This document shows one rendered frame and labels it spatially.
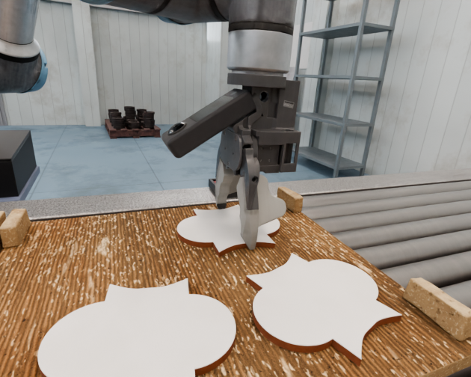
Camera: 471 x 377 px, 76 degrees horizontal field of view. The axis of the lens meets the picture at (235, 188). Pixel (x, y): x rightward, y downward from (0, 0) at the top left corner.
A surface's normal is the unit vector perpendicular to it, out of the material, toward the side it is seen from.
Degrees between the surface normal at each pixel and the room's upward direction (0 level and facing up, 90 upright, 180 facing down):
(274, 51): 90
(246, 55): 89
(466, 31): 90
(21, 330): 0
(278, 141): 90
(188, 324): 0
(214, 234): 0
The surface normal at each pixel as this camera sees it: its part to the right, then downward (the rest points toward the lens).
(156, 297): 0.05, -0.94
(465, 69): -0.91, 0.09
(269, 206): 0.36, -0.07
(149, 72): 0.40, 0.33
